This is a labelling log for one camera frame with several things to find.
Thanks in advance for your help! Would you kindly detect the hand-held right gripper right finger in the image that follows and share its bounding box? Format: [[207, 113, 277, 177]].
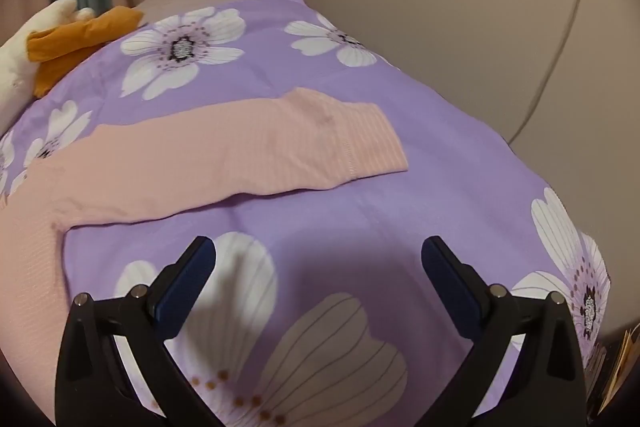
[[416, 236, 587, 427]]

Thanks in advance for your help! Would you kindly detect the pink knit sweater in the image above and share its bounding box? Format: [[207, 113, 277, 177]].
[[0, 88, 411, 413]]

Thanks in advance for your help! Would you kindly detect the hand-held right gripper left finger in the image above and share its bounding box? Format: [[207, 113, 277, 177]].
[[54, 236, 226, 427]]

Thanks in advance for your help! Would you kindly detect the purple floral bedsheet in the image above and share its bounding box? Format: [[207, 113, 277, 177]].
[[0, 0, 613, 427]]

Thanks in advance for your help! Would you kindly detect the stack of books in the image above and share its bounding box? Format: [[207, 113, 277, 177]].
[[582, 327, 640, 413]]

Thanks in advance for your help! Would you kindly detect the white power cable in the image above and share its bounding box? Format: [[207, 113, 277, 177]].
[[507, 0, 593, 145]]

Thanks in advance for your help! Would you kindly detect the white plush duck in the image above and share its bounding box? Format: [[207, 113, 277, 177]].
[[0, 0, 143, 135]]

